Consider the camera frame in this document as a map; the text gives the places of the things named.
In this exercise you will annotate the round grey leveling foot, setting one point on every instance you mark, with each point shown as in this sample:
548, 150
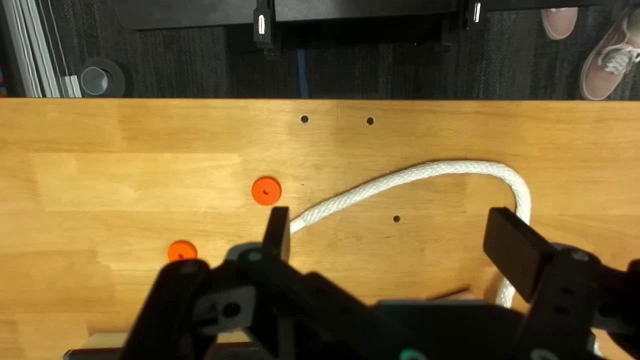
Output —
103, 78

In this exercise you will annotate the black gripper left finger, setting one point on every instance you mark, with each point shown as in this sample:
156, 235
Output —
276, 235

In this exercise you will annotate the orange plastic disc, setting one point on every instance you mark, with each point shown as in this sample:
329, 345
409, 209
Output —
180, 251
267, 191

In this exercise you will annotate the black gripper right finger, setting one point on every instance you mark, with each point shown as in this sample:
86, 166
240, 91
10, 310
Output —
516, 251

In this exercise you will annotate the aluminium extrusion frame leg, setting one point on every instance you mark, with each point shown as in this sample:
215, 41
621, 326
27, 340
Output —
37, 43

